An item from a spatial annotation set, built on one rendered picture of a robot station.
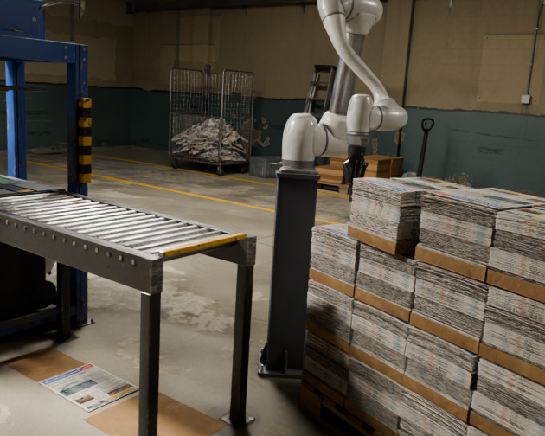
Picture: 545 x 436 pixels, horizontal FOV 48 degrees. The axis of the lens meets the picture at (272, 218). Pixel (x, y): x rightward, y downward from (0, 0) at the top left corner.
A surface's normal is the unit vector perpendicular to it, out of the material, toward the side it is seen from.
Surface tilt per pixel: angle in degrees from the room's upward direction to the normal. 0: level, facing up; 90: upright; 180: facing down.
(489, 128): 90
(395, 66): 90
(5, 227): 90
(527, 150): 90
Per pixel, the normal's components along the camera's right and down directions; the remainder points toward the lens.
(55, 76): 0.79, 0.17
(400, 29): -0.60, 0.12
